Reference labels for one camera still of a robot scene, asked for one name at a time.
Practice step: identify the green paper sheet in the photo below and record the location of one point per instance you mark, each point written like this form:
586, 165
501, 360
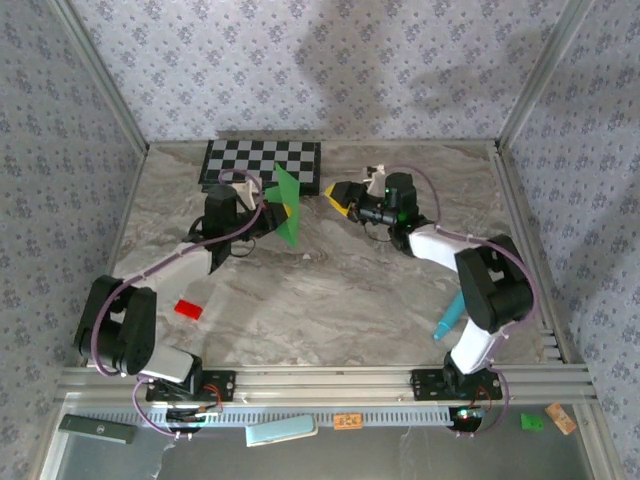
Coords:
290, 190

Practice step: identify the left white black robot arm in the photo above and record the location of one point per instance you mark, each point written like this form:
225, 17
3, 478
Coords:
167, 364

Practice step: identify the black and grey chessboard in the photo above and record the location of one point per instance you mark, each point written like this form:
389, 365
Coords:
225, 160

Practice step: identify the red plastic block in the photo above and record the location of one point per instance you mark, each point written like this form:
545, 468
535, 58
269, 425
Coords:
188, 310

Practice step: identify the thin aluminium edge strip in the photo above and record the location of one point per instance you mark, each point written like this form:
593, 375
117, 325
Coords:
122, 225

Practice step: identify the blue marker pen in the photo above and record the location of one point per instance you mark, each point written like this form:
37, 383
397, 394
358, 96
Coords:
450, 317

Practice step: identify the light blue card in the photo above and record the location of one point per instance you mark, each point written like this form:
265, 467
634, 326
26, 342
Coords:
280, 431

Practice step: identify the orange wooden tag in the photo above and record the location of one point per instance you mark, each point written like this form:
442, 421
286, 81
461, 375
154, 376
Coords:
347, 421

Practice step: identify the black flat device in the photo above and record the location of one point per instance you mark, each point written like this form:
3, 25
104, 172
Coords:
95, 428

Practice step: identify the small green paper piece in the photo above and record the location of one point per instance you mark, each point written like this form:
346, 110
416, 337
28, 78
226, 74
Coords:
531, 421

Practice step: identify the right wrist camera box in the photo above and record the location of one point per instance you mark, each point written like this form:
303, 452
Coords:
400, 187

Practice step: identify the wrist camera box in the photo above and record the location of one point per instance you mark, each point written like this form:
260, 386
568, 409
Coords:
400, 187
220, 205

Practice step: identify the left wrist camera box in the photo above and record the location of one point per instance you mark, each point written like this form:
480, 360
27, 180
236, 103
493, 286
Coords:
220, 205

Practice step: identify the wide aluminium side rail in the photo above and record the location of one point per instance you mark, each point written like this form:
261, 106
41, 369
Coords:
517, 215

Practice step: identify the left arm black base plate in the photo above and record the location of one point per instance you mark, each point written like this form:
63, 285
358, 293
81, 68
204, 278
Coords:
225, 387

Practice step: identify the aluminium mounting rail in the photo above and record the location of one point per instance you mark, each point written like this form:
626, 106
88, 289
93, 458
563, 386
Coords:
325, 382

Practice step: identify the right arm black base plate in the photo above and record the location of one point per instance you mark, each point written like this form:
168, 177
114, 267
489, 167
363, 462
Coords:
425, 385

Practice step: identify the aluminium corner post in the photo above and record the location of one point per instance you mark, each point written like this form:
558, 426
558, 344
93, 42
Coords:
542, 75
105, 80

